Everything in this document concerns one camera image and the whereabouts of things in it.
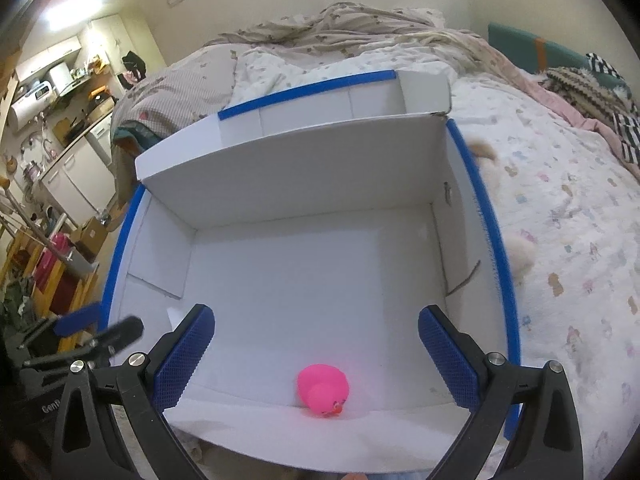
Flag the white printed blanket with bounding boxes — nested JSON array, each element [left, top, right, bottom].
[[190, 7, 640, 480]]

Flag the yellow wooden rack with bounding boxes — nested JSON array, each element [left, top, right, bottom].
[[0, 225, 101, 361]]

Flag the black white striped cloth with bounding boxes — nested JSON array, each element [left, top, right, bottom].
[[585, 52, 640, 166]]

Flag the white washing machine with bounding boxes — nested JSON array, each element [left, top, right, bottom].
[[84, 115, 117, 173]]

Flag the white upper kitchen cabinet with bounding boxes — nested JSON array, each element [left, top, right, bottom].
[[17, 35, 83, 82]]

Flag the pink bag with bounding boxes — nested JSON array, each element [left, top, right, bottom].
[[35, 232, 72, 287]]

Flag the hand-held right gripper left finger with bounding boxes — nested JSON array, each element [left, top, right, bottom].
[[50, 304, 231, 480]]

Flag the pink blanket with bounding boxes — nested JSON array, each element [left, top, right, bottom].
[[440, 27, 640, 181]]

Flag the beige fluffy plush toy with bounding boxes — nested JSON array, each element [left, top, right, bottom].
[[502, 232, 540, 281], [469, 137, 501, 173]]

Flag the pink rubber duck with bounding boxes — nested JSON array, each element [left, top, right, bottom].
[[296, 364, 350, 418]]

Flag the white lower kitchen cabinet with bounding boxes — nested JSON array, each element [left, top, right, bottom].
[[39, 150, 117, 222]]

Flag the white kitchen cabinet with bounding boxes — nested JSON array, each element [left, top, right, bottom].
[[17, 35, 83, 82], [39, 150, 117, 222]]

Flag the beige patterned duvet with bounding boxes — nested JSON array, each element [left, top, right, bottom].
[[110, 2, 451, 161]]

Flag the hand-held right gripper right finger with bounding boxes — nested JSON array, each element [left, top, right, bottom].
[[417, 304, 583, 480]]

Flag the teal towel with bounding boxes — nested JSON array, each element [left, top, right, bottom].
[[112, 124, 151, 161]]

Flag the white cardboard box blue edges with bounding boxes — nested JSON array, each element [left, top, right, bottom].
[[100, 71, 523, 476]]

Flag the teal headboard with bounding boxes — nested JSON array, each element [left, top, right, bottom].
[[487, 22, 631, 92]]

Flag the zigzag crochet blanket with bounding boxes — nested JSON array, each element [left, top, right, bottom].
[[544, 66, 633, 121]]

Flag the white water heater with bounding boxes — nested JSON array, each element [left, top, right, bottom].
[[10, 85, 57, 132]]

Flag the metal pole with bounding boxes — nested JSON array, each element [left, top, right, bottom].
[[0, 200, 86, 273]]

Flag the brown cardboard box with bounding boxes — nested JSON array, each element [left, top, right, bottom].
[[74, 217, 109, 262]]

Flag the dark hanging clothes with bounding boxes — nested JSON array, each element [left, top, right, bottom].
[[121, 51, 147, 87]]

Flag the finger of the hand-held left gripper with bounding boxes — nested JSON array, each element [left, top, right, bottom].
[[15, 302, 102, 356], [25, 316, 146, 368]]

